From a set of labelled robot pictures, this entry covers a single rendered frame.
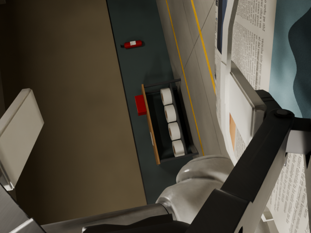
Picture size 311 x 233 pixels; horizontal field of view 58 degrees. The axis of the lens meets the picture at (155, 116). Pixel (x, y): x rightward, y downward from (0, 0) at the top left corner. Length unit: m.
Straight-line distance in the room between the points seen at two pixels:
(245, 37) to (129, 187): 6.63
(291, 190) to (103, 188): 6.69
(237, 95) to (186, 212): 0.36
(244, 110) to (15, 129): 0.13
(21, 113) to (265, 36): 0.18
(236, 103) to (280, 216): 0.12
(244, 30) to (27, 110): 0.19
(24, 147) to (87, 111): 6.89
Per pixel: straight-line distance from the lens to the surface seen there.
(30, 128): 0.20
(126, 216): 0.50
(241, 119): 0.17
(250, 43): 0.26
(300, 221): 0.24
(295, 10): 0.20
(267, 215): 0.30
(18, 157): 0.18
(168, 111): 6.33
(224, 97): 0.20
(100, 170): 6.88
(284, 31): 0.21
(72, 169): 7.00
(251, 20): 0.25
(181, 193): 0.53
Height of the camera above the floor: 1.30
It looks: 5 degrees down
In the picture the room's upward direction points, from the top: 101 degrees counter-clockwise
